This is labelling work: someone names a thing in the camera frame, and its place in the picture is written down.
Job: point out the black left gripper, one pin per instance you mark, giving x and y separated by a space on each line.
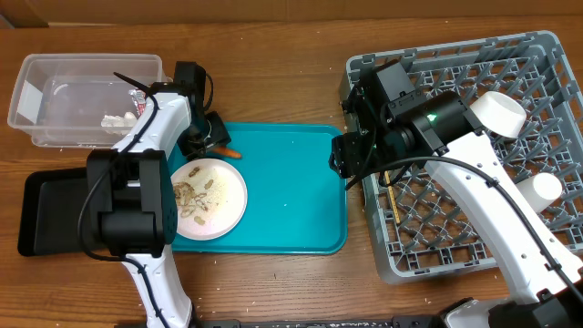
220 134

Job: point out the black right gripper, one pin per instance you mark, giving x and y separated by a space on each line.
351 152

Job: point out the orange carrot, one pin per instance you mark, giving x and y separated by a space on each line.
225 152

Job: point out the wooden chopstick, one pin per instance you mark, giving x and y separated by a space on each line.
390 191

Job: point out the food scraps and rice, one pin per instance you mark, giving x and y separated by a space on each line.
200 194

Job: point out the pink plate with food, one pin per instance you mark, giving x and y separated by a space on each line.
233 209

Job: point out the white tissue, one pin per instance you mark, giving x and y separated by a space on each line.
119 125

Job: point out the white bowl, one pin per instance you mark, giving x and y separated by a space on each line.
500 114

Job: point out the white paper cup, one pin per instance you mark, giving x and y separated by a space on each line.
540 190

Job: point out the red snack wrapper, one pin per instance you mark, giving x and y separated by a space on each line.
139 99

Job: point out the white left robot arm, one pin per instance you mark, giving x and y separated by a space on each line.
130 214

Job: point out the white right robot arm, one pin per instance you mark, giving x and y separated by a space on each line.
400 127

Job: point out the clear plastic waste bin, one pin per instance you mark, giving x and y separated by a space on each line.
59 100

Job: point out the teal plastic tray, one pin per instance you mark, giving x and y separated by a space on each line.
296 203

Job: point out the grey plastic dish rack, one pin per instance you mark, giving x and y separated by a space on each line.
434 237

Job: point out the black plastic tray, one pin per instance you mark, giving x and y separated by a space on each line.
52 203

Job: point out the black rail at bottom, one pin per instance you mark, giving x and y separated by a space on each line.
399 321

